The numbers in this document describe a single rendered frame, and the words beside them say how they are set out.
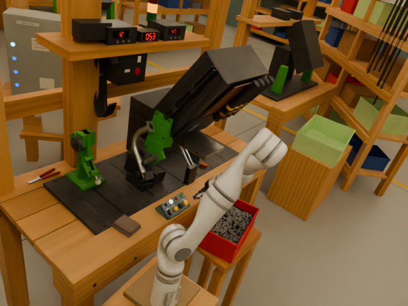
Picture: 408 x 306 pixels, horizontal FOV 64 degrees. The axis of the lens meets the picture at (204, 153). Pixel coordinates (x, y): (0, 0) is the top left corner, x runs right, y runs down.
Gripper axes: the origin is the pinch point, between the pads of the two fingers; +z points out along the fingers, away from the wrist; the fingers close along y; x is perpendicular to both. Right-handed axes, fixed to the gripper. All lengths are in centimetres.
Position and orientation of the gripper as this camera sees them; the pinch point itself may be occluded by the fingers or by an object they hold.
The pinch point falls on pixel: (196, 196)
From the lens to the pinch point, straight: 153.8
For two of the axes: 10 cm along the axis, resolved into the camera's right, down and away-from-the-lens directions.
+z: -6.0, 4.2, 6.8
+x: 5.1, 8.6, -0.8
